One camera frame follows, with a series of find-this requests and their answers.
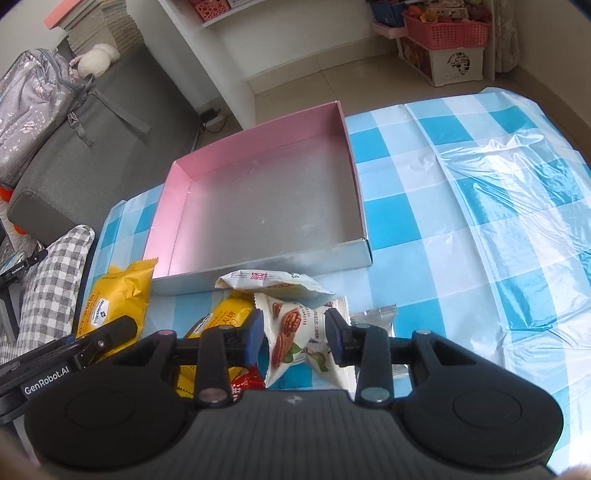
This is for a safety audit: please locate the red candy packet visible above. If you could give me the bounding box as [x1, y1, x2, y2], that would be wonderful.
[230, 366, 266, 401]

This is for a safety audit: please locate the white pecan snack bag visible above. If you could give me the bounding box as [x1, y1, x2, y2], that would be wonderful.
[254, 293, 356, 391]

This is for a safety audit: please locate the white pecan snack bag two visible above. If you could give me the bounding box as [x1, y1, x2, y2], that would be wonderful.
[214, 269, 335, 305]

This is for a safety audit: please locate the yellow sandwich cake pack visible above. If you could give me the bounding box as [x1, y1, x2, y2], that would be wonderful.
[76, 258, 158, 358]

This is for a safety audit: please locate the small silver wrapper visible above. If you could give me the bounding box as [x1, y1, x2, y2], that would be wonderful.
[348, 303, 410, 370]

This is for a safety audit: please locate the grey checkered cloth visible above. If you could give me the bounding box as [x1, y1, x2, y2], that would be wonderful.
[1, 225, 95, 364]

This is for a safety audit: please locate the pink and silver box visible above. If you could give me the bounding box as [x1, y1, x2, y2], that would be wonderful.
[144, 102, 373, 296]

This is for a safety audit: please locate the power strip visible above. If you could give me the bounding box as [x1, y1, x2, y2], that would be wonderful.
[199, 107, 228, 133]

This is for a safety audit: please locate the grey sofa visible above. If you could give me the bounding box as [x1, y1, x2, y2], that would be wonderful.
[7, 46, 200, 245]

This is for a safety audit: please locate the grey floral backpack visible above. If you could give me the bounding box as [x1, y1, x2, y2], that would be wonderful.
[1, 49, 151, 189]

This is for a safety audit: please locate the white storage box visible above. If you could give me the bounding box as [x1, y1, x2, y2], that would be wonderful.
[397, 37, 484, 87]

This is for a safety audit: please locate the white plush toy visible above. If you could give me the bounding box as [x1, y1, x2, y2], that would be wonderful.
[69, 43, 120, 79]

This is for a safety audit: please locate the red plastic basket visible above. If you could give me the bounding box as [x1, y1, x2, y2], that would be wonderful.
[403, 12, 490, 50]

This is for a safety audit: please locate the white shelf unit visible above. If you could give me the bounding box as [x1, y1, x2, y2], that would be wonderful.
[125, 0, 394, 130]

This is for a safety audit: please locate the blue storage bin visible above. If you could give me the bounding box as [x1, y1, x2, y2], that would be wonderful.
[368, 1, 409, 28]

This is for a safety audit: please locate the stack of books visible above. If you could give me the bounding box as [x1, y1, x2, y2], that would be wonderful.
[43, 0, 143, 55]

